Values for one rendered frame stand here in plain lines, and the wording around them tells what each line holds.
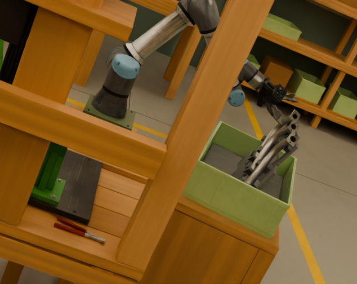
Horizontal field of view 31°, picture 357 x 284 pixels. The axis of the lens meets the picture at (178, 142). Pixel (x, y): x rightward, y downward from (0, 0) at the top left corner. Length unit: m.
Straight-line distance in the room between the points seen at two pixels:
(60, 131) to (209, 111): 0.39
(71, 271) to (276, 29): 5.70
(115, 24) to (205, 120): 0.35
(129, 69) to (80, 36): 0.99
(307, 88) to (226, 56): 6.00
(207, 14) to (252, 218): 0.84
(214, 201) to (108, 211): 0.64
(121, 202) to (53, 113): 0.63
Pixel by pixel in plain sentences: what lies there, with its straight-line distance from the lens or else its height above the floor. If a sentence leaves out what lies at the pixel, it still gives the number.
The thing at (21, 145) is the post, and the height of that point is 1.12.
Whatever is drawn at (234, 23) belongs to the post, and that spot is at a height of 1.64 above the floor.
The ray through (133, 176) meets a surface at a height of 0.89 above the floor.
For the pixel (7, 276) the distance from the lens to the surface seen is 2.99.
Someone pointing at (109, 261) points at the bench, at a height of 0.88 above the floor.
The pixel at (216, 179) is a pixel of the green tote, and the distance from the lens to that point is 2.57.
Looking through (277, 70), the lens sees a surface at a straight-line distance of 7.48.
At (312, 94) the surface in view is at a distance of 7.64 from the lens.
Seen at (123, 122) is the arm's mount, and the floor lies 0.94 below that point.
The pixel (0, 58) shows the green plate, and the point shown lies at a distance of 2.13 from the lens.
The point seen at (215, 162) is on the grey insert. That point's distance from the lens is 2.93.
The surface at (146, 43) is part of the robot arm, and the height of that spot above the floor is 1.25.
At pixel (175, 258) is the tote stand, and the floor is 0.55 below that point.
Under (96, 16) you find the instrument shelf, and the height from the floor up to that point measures 1.53.
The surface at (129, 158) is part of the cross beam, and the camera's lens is 1.66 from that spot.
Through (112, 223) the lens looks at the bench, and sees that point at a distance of 2.04.
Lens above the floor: 1.89
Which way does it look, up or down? 21 degrees down
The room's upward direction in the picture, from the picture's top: 25 degrees clockwise
